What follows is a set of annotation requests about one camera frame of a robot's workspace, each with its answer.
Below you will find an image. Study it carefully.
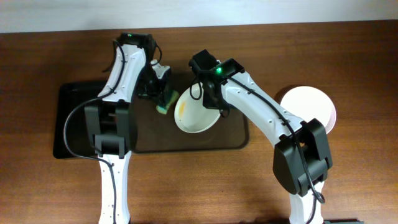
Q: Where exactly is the white plate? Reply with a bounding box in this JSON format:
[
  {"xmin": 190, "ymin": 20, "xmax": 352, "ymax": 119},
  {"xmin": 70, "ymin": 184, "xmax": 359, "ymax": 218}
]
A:
[
  {"xmin": 280, "ymin": 86, "xmax": 336, "ymax": 134},
  {"xmin": 174, "ymin": 83, "xmax": 220, "ymax": 133}
]

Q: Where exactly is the black plastic tray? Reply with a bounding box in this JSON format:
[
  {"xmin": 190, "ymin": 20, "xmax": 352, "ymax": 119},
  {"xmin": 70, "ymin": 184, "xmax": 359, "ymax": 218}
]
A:
[{"xmin": 53, "ymin": 80, "xmax": 106, "ymax": 159}]

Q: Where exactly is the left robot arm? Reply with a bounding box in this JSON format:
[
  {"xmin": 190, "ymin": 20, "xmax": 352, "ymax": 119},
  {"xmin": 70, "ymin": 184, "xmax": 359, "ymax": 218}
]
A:
[{"xmin": 84, "ymin": 33, "xmax": 178, "ymax": 223}]

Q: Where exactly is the brown serving tray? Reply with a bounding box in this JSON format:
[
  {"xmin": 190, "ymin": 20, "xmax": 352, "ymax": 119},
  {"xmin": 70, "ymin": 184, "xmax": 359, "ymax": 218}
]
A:
[{"xmin": 130, "ymin": 72, "xmax": 250, "ymax": 154}]

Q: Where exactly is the green yellow sponge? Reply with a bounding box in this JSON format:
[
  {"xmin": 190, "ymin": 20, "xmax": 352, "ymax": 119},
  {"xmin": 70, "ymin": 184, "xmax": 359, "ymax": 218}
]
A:
[{"xmin": 156, "ymin": 90, "xmax": 179, "ymax": 114}]

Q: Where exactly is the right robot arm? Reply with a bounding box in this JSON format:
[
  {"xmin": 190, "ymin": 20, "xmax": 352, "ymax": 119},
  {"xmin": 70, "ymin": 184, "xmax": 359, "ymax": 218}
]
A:
[{"xmin": 191, "ymin": 58, "xmax": 333, "ymax": 223}]

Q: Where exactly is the white plate top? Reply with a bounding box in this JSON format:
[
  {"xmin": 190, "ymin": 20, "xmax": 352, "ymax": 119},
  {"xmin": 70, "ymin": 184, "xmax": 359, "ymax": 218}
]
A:
[{"xmin": 174, "ymin": 83, "xmax": 220, "ymax": 133}]

